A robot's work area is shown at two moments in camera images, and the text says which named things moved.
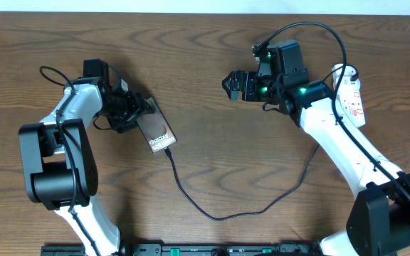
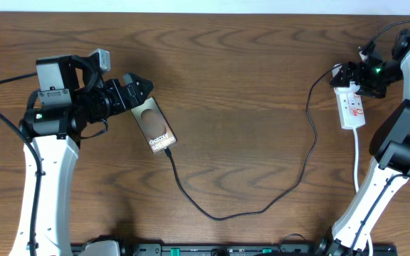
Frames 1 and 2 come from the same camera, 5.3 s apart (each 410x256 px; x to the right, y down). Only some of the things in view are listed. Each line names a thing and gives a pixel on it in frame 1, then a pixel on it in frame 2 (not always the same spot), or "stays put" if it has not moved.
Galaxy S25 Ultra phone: x=156 y=129 stays put
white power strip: x=350 y=101 stays put
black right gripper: x=249 y=79 to x=361 y=68
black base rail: x=189 y=249 stays put
